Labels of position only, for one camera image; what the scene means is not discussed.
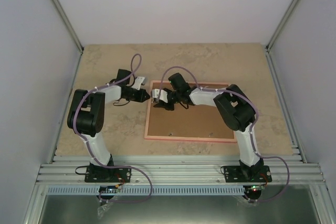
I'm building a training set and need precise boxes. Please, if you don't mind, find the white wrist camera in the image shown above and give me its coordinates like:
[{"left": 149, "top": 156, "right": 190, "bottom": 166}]
[
  {"left": 132, "top": 76, "right": 147, "bottom": 90},
  {"left": 151, "top": 89, "right": 168, "bottom": 103}
]

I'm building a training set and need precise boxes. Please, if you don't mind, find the aluminium corner post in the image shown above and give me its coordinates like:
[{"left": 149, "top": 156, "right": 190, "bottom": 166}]
[
  {"left": 264, "top": 0, "right": 318, "bottom": 54},
  {"left": 50, "top": 0, "right": 84, "bottom": 55}
]

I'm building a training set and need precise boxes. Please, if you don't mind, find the blue slotted cable duct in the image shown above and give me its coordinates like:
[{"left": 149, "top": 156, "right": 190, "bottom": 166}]
[{"left": 46, "top": 185, "right": 245, "bottom": 196}]

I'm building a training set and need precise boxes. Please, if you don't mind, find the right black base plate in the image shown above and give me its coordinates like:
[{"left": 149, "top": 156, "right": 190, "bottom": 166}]
[{"left": 220, "top": 165, "right": 272, "bottom": 183}]

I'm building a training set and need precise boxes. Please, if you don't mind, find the pink picture frame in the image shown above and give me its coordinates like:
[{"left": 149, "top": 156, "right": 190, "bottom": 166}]
[{"left": 143, "top": 79, "right": 238, "bottom": 143}]

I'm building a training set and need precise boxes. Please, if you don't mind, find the white mat brown backing board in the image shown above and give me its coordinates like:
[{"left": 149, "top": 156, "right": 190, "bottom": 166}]
[{"left": 146, "top": 82, "right": 235, "bottom": 139}]

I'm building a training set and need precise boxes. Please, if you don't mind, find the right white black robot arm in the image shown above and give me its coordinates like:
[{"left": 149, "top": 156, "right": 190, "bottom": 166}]
[{"left": 151, "top": 73, "right": 264, "bottom": 182}]

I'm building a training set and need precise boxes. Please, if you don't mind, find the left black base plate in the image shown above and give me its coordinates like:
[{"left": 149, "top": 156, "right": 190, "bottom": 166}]
[{"left": 84, "top": 164, "right": 131, "bottom": 183}]

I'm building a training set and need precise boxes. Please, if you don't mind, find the left aluminium corner post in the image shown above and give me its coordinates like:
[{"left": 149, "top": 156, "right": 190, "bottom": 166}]
[{"left": 50, "top": 0, "right": 84, "bottom": 55}]

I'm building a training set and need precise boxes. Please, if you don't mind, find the right aluminium corner post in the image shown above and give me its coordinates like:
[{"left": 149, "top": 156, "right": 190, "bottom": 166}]
[{"left": 264, "top": 0, "right": 318, "bottom": 54}]

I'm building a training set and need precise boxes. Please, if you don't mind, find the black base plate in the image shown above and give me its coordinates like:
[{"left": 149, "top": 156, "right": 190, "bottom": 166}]
[
  {"left": 84, "top": 164, "right": 131, "bottom": 183},
  {"left": 220, "top": 165, "right": 272, "bottom": 183}
]

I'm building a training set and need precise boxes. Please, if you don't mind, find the right circuit board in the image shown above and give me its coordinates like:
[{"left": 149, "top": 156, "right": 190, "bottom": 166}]
[{"left": 246, "top": 184, "right": 265, "bottom": 191}]

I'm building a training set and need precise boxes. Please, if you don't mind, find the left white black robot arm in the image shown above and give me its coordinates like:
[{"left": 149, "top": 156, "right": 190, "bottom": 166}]
[{"left": 67, "top": 69, "right": 150, "bottom": 183}]

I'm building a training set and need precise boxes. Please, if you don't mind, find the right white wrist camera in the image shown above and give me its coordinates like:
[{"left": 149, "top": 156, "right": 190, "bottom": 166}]
[{"left": 151, "top": 89, "right": 168, "bottom": 103}]

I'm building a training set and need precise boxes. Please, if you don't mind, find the circuit board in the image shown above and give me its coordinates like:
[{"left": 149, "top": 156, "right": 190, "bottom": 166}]
[
  {"left": 98, "top": 184, "right": 123, "bottom": 194},
  {"left": 246, "top": 184, "right": 265, "bottom": 191}
]

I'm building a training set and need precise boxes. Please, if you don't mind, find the left circuit board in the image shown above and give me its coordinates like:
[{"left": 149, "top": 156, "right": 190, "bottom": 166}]
[{"left": 98, "top": 184, "right": 123, "bottom": 194}]

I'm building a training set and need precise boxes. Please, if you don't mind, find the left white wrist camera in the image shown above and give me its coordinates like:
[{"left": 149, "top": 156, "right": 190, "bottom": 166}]
[{"left": 132, "top": 76, "right": 147, "bottom": 90}]

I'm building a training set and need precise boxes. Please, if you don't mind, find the aluminium rail platform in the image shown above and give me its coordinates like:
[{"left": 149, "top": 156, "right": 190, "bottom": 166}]
[{"left": 36, "top": 155, "right": 325, "bottom": 185}]

